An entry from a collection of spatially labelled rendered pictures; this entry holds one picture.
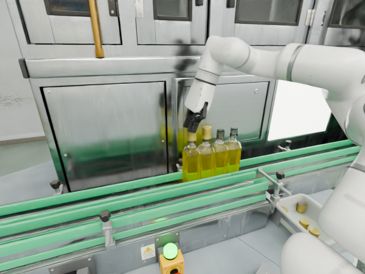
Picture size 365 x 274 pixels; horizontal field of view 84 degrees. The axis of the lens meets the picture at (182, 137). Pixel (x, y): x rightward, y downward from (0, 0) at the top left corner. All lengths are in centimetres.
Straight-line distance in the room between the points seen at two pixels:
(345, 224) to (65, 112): 81
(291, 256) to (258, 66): 49
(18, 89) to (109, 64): 332
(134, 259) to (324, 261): 53
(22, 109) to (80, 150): 324
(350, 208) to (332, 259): 9
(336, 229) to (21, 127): 410
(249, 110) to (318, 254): 66
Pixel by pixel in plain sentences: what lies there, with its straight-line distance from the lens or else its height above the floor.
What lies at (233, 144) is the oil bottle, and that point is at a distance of 79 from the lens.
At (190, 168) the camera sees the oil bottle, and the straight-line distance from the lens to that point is 75.
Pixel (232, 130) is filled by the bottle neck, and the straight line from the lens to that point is 78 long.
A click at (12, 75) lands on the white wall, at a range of 399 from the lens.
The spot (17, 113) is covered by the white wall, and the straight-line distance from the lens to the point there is 412.
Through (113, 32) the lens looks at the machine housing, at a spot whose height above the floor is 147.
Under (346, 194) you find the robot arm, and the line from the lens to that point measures 46.
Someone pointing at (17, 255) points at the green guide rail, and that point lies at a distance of 75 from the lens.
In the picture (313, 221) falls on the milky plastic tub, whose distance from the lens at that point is 105.
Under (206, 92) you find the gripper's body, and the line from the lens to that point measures 64.
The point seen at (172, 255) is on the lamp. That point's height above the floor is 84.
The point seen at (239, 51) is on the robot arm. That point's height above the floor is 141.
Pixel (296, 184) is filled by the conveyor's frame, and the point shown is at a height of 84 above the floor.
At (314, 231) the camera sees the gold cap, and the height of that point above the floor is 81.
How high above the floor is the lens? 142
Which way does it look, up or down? 24 degrees down
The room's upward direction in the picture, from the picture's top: straight up
